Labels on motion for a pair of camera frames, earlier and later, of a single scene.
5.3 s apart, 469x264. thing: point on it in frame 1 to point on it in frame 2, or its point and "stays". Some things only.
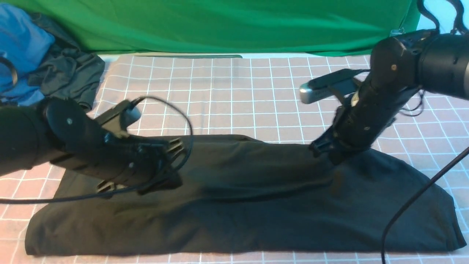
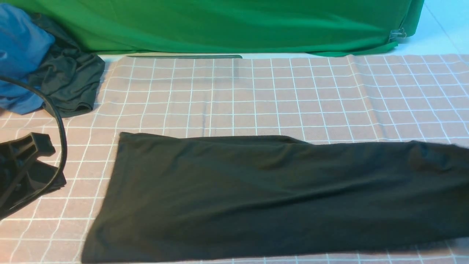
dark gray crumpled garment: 69,71 stays
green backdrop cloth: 326,27 stays
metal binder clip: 397,32 stays
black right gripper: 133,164 to 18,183
